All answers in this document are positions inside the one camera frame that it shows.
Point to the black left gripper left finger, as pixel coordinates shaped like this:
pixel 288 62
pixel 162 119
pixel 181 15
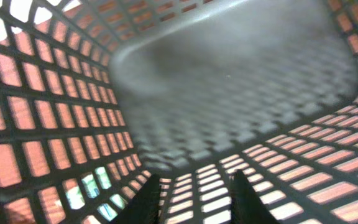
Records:
pixel 145 205

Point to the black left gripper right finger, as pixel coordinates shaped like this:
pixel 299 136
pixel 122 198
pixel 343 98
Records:
pixel 246 207

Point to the teal wet wipes pack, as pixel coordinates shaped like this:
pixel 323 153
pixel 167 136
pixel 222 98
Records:
pixel 92 185

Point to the grey plastic mesh basket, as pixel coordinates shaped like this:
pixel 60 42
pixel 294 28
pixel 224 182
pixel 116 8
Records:
pixel 189 90

